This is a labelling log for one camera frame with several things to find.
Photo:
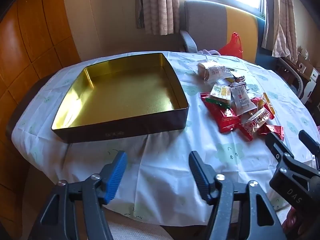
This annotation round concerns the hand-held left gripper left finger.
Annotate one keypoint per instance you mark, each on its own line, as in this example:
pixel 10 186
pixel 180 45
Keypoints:
pixel 117 177

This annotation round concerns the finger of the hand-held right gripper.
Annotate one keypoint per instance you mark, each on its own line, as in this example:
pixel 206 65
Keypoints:
pixel 276 145
pixel 310 142

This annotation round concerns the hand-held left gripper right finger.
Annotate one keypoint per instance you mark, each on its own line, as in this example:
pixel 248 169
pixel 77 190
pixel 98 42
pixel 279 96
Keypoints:
pixel 200 180

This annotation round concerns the red white ornate snack packet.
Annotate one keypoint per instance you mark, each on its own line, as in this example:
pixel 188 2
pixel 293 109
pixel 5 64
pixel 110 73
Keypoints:
pixel 258 120

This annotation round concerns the plain red snack packet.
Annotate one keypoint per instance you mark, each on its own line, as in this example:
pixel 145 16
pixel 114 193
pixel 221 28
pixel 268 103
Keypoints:
pixel 226 118

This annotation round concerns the brown sesame paste packet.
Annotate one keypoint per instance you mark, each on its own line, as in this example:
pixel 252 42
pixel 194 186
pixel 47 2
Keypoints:
pixel 240 79

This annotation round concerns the brown tin box gold inside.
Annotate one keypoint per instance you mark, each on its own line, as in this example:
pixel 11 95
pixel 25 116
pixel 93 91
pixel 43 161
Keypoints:
pixel 120 87

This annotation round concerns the person's right hand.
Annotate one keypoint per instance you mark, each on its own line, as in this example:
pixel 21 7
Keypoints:
pixel 291 220

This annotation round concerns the dark red snack packet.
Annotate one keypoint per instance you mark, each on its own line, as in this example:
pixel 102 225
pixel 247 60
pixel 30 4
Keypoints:
pixel 275 130

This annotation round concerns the yellow snack packet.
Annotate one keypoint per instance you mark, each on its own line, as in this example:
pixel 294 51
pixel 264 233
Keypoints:
pixel 268 105

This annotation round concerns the white tablecloth green cloud print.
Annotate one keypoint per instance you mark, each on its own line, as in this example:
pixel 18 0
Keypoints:
pixel 162 155

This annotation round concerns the white box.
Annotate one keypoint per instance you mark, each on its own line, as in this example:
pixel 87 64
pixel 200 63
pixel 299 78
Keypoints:
pixel 313 82

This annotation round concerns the white socket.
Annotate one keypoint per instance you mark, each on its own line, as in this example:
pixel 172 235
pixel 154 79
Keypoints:
pixel 302 66

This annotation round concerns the green cracker packet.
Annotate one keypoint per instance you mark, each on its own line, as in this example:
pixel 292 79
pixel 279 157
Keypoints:
pixel 220 92

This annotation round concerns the clear bread packet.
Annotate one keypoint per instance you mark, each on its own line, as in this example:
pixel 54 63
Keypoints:
pixel 212 70

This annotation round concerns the red plastic bag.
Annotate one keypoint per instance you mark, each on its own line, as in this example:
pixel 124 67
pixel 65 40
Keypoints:
pixel 232 47

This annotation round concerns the beige patterned curtain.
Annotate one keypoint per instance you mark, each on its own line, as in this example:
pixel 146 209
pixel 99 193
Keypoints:
pixel 283 22
pixel 157 7

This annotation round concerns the grey yellow blue armchair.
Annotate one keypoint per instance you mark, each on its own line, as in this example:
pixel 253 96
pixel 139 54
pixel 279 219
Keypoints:
pixel 205 25

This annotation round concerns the orange wooden wardrobe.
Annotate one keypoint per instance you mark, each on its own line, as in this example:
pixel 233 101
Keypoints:
pixel 37 30

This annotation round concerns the grey chair frame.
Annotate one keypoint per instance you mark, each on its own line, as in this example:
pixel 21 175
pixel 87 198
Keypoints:
pixel 297 80

